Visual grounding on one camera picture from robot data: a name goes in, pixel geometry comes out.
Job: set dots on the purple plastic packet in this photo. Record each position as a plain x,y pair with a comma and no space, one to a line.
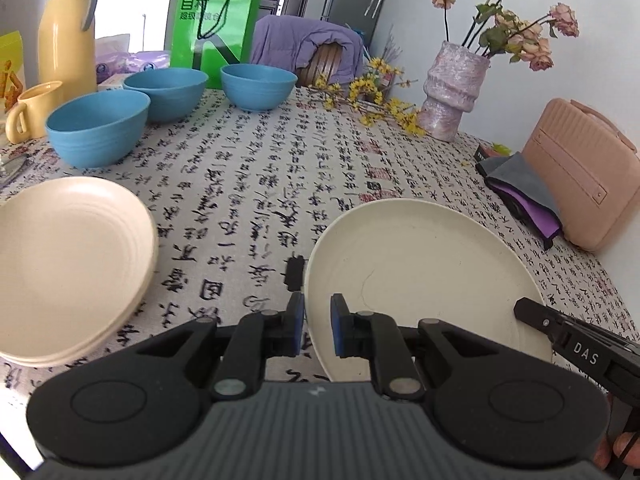
145,60

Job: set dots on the small dark box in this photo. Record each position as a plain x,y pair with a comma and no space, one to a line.
492,151

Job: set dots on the pink hard case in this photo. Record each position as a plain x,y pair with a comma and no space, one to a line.
585,175

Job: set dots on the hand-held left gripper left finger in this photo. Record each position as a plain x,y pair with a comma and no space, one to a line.
297,322

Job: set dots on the yellow mug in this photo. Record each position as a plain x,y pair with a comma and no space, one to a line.
37,110

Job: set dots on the black-framed glasses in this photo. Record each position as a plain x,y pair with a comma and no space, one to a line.
12,167

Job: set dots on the person's right hand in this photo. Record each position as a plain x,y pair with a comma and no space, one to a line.
624,445

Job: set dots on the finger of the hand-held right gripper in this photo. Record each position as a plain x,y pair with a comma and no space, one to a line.
535,316

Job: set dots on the dried pink roses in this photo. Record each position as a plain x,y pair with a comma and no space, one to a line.
535,45

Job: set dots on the yellow thermos jug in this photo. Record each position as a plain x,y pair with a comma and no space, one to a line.
65,35

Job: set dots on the wooden chair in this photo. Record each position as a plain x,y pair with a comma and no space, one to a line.
325,62

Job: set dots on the calligraphy printed tablecloth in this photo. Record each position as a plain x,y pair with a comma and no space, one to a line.
260,170

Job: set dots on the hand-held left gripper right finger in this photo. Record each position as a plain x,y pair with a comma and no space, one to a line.
339,325

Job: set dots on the grey cloth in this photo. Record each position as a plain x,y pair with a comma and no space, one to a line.
520,175

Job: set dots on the pink textured vase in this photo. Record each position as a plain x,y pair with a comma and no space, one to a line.
450,95

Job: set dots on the cream plate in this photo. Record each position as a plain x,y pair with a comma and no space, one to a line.
125,327
65,260
425,260

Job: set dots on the green shopping bag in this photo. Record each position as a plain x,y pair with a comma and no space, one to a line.
215,15

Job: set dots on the yellow flower branch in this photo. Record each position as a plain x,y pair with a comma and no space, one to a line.
370,95

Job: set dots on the yellow printed box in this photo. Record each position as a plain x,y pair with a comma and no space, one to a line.
10,75

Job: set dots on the purple jacket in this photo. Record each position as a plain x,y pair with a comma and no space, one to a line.
285,40

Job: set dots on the blue bowl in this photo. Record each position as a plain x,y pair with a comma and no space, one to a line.
257,85
170,90
97,130

